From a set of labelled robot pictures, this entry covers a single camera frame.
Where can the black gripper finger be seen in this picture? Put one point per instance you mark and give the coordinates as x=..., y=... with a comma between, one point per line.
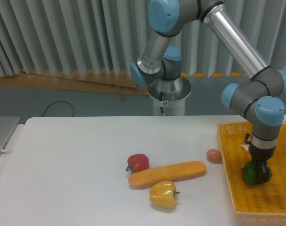
x=261, y=173

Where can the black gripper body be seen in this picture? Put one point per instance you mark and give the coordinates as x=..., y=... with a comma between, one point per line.
x=260, y=156

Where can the green bell pepper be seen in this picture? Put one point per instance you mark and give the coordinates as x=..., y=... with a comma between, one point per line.
x=249, y=173

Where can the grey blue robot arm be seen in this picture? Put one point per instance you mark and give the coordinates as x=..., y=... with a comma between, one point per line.
x=258, y=102

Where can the yellow wicker basket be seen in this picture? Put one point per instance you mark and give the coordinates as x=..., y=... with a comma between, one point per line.
x=265, y=199

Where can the yellow bell pepper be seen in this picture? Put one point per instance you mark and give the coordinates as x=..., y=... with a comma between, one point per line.
x=163, y=194

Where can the red bell pepper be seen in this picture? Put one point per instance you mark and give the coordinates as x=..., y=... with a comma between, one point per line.
x=137, y=162

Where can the white paper tag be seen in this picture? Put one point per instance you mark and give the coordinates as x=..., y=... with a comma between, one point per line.
x=245, y=147

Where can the brown egg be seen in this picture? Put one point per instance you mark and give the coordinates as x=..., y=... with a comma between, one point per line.
x=214, y=155

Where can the orange bread loaf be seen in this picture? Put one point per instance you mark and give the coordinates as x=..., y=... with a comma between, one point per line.
x=173, y=172

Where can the grey pleated curtain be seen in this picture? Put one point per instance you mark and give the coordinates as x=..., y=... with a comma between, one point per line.
x=57, y=36

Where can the brown cardboard sheet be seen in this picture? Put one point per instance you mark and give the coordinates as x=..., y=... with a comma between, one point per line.
x=122, y=83

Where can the silver laptop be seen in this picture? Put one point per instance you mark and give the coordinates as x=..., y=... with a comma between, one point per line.
x=8, y=125

